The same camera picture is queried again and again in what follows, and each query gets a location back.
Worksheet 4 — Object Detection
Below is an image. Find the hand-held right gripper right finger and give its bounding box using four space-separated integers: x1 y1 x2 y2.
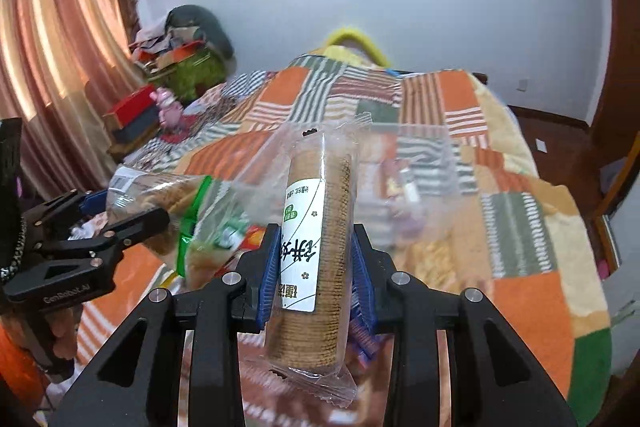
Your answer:
350 223 576 427

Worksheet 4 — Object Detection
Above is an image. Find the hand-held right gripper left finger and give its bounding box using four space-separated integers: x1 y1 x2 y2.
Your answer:
50 223 282 427

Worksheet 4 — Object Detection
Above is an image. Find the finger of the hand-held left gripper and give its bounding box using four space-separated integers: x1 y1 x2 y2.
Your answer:
2 206 172 306
21 188 110 244

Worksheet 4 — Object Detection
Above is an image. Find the clear green-edged biscuit bag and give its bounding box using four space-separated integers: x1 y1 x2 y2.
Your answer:
105 173 262 292

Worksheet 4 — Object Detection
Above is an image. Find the round biscuit sleeve pack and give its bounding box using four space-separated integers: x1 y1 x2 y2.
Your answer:
237 114 374 409

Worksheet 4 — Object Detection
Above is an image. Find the red snack packet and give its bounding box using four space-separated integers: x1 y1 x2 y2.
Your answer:
240 227 267 253

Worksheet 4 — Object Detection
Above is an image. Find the blue snack packet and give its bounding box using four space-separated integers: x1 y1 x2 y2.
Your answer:
349 314 383 365

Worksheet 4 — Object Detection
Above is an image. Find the dark grey box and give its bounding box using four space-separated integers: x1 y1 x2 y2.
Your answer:
112 109 162 148

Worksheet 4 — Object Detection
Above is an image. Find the clear plastic snack bag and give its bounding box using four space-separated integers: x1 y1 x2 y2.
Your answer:
352 127 483 295

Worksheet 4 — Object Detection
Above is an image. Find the red box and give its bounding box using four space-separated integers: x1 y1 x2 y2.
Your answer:
102 85 159 128

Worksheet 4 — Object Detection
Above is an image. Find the pink toy figure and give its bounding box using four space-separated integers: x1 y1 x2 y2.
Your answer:
154 87 189 131

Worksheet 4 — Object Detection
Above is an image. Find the pink striped curtain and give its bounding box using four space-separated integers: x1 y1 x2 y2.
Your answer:
0 0 147 210

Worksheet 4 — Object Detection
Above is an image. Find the green plush toy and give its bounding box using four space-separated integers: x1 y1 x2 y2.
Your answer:
166 48 229 102

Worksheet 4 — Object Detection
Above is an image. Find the patchwork striped blanket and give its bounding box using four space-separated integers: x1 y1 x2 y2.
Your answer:
75 49 614 427

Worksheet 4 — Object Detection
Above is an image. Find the pile of clothes and cartons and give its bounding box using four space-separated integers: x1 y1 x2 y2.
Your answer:
128 23 211 75

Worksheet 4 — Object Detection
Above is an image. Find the yellow pillow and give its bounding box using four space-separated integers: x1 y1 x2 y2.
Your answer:
322 25 391 69

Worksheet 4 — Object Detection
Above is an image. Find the brown wooden door frame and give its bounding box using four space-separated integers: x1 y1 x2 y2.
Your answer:
589 0 640 288

